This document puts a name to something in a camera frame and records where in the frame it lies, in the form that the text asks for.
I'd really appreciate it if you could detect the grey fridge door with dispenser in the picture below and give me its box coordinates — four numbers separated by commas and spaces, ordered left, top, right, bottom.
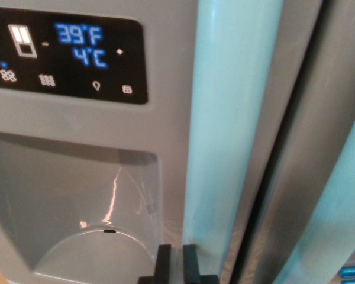
0, 0, 325, 284

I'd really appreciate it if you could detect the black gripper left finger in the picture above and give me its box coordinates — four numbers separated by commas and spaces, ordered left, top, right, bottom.
154, 244, 173, 284

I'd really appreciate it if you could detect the teal handle of logo door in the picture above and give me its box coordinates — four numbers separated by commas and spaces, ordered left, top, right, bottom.
271, 96, 355, 284

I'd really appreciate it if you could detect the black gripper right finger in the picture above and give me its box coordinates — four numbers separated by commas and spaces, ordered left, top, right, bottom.
182, 244, 201, 284

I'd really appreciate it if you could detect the grey fridge door with logo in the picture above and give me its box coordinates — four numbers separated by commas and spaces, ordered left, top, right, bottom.
239, 0, 355, 284

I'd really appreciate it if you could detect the black control panel sticker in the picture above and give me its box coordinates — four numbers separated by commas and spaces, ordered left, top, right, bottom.
0, 6, 149, 105

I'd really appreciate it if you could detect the teal handle of dispenser door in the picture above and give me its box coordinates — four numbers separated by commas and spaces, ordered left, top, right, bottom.
182, 0, 285, 284

